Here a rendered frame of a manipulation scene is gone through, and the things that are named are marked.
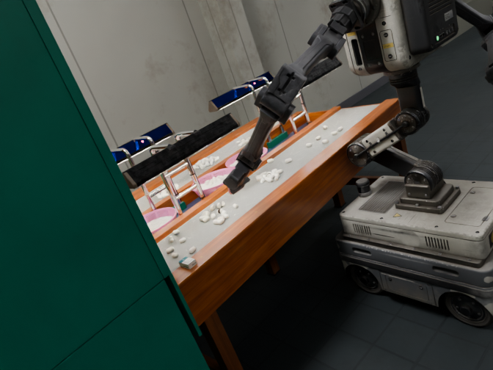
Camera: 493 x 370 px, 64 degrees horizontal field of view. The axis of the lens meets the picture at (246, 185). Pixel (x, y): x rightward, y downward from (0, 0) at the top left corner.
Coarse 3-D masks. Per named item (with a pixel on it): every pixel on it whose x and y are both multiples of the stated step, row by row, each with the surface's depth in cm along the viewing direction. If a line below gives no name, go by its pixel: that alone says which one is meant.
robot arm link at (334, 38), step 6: (330, 24) 131; (336, 24) 131; (330, 30) 131; (336, 30) 130; (342, 30) 131; (324, 36) 130; (330, 36) 130; (336, 36) 131; (342, 36) 131; (336, 42) 130
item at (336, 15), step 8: (336, 0) 135; (344, 0) 132; (352, 0) 131; (336, 8) 135; (344, 8) 132; (352, 8) 132; (336, 16) 132; (344, 16) 132; (352, 16) 132; (328, 24) 135; (344, 24) 131; (352, 24) 133; (360, 24) 135
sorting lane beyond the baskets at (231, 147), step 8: (240, 136) 297; (248, 136) 289; (232, 144) 284; (216, 152) 279; (224, 152) 271; (232, 152) 265; (200, 168) 256; (208, 168) 250; (176, 176) 258; (184, 176) 252; (184, 184) 237; (152, 192) 244; (160, 192) 239; (136, 200) 240; (144, 200) 235; (160, 200) 225; (144, 208) 222
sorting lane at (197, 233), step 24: (336, 120) 249; (312, 144) 224; (264, 168) 214; (288, 168) 202; (240, 192) 194; (264, 192) 184; (216, 216) 178; (240, 216) 170; (168, 240) 173; (192, 240) 164; (168, 264) 152
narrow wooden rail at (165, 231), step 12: (336, 108) 266; (324, 120) 256; (300, 132) 243; (288, 144) 232; (264, 156) 224; (216, 192) 198; (204, 204) 191; (180, 216) 186; (192, 216) 186; (168, 228) 178; (156, 240) 173
